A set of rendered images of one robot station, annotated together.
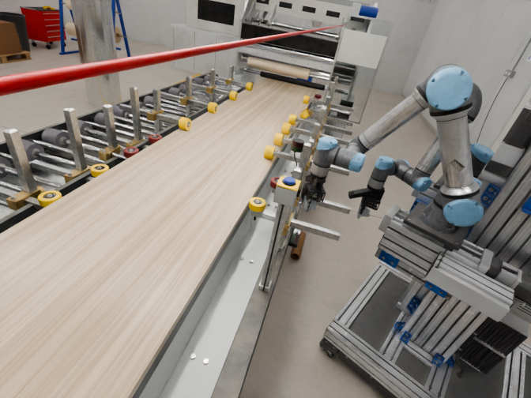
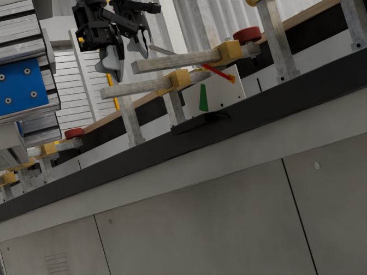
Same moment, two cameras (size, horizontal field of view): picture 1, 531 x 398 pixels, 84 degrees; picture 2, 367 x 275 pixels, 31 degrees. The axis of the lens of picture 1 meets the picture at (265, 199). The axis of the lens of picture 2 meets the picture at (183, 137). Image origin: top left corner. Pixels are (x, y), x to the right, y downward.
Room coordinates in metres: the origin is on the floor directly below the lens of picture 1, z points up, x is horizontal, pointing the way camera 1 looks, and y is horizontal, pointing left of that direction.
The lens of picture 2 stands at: (2.53, -1.64, 0.51)
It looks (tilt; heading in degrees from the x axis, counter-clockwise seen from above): 4 degrees up; 133
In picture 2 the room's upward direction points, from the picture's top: 16 degrees counter-clockwise
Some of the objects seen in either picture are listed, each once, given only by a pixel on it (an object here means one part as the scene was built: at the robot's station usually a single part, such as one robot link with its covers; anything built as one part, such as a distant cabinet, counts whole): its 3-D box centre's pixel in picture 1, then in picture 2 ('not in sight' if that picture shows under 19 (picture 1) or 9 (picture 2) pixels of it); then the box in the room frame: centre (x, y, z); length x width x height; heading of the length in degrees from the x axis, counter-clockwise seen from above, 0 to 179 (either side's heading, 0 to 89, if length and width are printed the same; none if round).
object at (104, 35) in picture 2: (371, 196); (95, 25); (1.32, -0.53, 0.97); 0.09 x 0.08 x 0.12; 80
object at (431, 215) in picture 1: (443, 212); not in sight; (1.07, -0.74, 1.09); 0.15 x 0.15 x 0.10
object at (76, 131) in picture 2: not in sight; (76, 141); (0.18, 0.20, 0.85); 0.08 x 0.08 x 0.11
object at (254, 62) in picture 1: (293, 71); not in sight; (4.01, -0.05, 1.05); 1.43 x 0.12 x 0.12; 80
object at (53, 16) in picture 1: (45, 28); not in sight; (7.52, 5.93, 0.41); 0.76 x 0.47 x 0.81; 2
